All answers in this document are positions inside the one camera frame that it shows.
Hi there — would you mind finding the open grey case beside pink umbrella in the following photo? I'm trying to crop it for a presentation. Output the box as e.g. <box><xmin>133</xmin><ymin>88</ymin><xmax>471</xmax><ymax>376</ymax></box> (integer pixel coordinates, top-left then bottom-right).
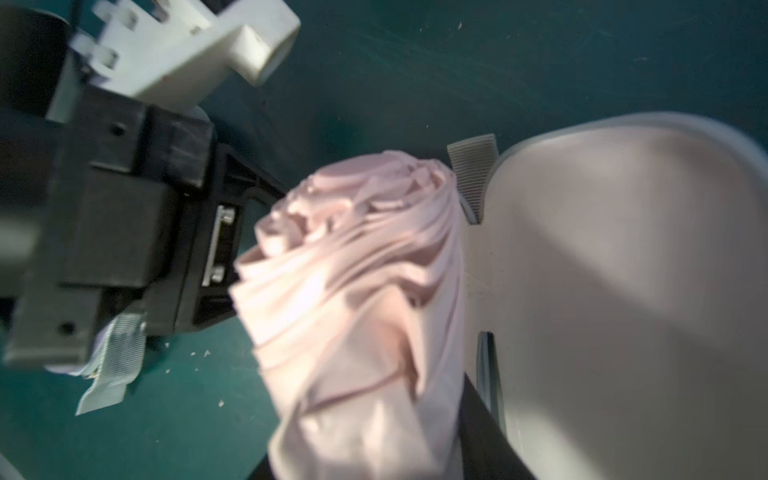
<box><xmin>448</xmin><ymin>112</ymin><xmax>767</xmax><ymax>479</ymax></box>

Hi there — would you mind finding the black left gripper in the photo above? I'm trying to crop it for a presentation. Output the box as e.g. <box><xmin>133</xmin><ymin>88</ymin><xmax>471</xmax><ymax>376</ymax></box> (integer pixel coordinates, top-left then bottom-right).
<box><xmin>1</xmin><ymin>5</ymin><xmax>287</xmax><ymax>368</ymax></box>

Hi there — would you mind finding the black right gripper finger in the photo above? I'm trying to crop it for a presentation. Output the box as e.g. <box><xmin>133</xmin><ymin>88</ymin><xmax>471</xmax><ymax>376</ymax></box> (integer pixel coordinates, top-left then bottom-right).
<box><xmin>458</xmin><ymin>375</ymin><xmax>535</xmax><ymax>480</ymax></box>

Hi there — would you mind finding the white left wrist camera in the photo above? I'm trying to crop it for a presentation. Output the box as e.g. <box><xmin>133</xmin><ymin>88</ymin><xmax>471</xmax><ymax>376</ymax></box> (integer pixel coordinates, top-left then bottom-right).
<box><xmin>45</xmin><ymin>0</ymin><xmax>301</xmax><ymax>122</ymax></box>

